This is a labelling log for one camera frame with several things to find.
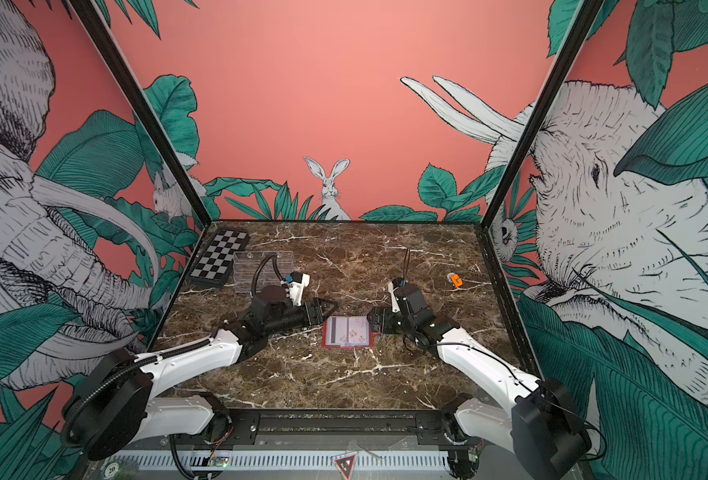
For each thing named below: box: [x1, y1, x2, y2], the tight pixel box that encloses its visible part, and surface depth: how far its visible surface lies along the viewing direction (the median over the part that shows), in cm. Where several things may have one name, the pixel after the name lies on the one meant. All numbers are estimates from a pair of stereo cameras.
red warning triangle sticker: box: [334, 454, 356, 480], surface depth 70 cm
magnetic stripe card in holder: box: [326, 316, 348, 347], surface depth 92 cm
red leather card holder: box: [322, 315, 374, 349], surface depth 92 cm
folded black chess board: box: [187, 229, 250, 288], surface depth 106 cm
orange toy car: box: [447, 272, 464, 288], surface depth 105 cm
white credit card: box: [348, 316, 369, 346], surface depth 92 cm
